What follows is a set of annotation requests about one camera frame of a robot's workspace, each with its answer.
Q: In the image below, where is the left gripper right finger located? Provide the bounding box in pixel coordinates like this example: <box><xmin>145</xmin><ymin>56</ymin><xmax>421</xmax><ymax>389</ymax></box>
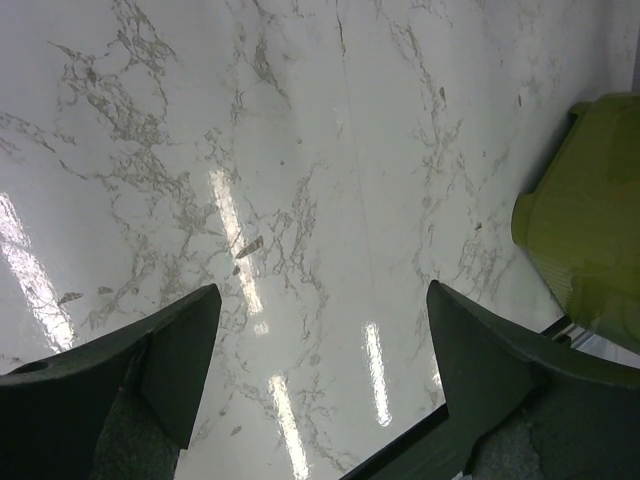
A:
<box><xmin>426</xmin><ymin>281</ymin><xmax>639</xmax><ymax>479</ymax></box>

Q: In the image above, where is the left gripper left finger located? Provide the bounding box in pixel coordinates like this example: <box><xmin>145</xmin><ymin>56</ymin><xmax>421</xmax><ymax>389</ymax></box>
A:
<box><xmin>1</xmin><ymin>284</ymin><xmax>222</xmax><ymax>479</ymax></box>

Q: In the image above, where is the green plastic bin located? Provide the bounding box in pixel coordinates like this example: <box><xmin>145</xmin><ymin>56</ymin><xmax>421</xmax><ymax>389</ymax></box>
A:
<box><xmin>511</xmin><ymin>93</ymin><xmax>639</xmax><ymax>352</ymax></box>

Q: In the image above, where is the aluminium rail bar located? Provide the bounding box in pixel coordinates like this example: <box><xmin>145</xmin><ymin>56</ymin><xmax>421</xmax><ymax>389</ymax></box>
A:
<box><xmin>541</xmin><ymin>316</ymin><xmax>639</xmax><ymax>368</ymax></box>

